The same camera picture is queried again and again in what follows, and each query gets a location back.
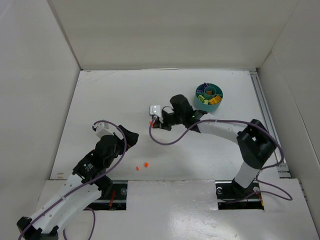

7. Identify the green square lego brick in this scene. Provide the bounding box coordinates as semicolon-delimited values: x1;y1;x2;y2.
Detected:
197;95;206;102

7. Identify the yellow orange lego brick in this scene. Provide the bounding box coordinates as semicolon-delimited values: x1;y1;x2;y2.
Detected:
209;95;222;105

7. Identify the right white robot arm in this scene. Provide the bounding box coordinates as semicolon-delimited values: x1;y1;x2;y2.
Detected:
149;94;278;192

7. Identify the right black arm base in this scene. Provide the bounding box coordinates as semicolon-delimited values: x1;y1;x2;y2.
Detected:
215;181;264;210

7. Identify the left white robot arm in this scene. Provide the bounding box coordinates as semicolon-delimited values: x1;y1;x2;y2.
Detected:
16;120;139;240

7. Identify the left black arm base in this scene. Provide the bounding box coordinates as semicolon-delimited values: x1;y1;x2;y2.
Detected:
87;180;128;211

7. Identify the teal divided round container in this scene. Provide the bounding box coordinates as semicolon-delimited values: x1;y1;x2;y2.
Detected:
194;83;224;113

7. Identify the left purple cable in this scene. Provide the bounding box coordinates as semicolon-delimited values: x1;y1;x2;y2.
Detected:
17;119;128;240

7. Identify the purple cable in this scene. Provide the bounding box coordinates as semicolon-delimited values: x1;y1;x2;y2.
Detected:
17;119;128;240
149;115;293;205

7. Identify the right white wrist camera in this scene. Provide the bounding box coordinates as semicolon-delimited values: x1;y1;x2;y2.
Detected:
149;105;163;123

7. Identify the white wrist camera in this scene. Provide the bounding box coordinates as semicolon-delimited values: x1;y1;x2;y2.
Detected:
92;122;113;139
149;105;163;123

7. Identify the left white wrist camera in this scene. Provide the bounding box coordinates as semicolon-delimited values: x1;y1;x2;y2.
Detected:
92;122;113;139

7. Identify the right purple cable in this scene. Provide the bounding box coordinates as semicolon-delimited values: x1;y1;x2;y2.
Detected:
149;115;293;205

